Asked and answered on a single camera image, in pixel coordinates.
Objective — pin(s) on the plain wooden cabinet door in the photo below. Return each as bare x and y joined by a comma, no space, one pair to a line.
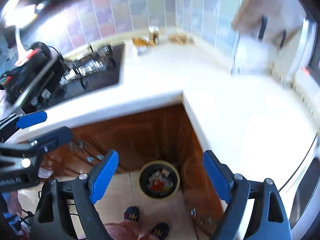
130,135

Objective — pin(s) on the round dark trash bin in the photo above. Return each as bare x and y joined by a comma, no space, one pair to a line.
144,180

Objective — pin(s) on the stainless steel appliance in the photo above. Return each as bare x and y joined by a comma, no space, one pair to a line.
305,185

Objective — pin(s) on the panelled wooden cabinet door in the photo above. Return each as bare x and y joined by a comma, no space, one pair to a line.
200,175

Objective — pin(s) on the round pale drawer knob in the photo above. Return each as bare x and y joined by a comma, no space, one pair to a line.
100,157
90,159

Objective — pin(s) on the blue patterned slipper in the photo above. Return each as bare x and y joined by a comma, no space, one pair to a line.
131,214
160,230

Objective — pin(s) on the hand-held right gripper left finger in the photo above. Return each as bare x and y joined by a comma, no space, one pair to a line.
105,177

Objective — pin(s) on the metal hook rail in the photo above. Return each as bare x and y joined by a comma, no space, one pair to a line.
300,92

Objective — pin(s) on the wooden drawer unit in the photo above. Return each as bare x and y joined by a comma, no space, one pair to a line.
65,160

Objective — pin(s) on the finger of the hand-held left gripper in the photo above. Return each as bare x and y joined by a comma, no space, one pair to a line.
53,135
32,119

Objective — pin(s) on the black appliance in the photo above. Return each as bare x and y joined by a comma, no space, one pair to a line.
32,75

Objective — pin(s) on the round pale door knob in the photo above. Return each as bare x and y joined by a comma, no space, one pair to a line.
193,212

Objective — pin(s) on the person's left leg pink pants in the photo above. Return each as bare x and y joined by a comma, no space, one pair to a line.
122,230

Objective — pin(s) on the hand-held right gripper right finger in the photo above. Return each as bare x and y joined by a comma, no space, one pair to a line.
217,176

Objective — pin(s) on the red snack packet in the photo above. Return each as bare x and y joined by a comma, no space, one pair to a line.
155,185

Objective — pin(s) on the aluminium foil burner liner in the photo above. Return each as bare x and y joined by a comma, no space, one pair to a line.
85,68

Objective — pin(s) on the black glass gas cooktop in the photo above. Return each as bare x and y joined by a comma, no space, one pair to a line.
105,77

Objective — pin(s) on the gold foil wrapper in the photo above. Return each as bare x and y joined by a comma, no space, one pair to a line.
139,41

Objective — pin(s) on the bundle of jute twine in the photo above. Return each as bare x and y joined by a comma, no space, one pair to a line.
178,38

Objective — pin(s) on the white plastic bag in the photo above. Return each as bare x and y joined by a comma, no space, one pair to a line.
46,173

